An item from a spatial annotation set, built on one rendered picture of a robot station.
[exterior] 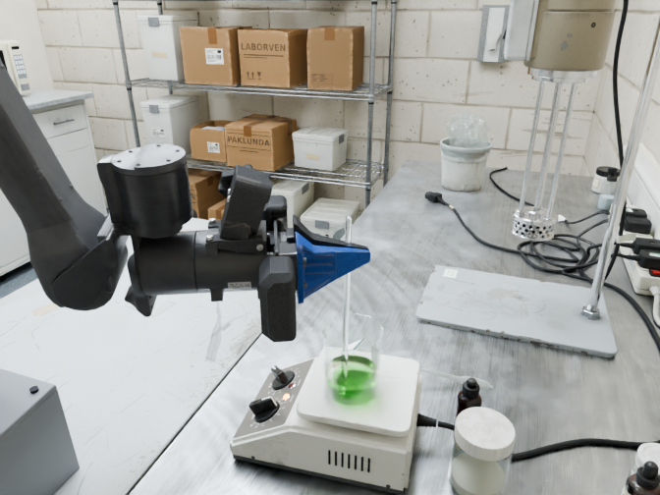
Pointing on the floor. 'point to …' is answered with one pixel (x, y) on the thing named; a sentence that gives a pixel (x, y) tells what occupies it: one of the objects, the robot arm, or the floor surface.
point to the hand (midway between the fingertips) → (333, 255)
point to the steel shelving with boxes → (227, 152)
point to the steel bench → (453, 351)
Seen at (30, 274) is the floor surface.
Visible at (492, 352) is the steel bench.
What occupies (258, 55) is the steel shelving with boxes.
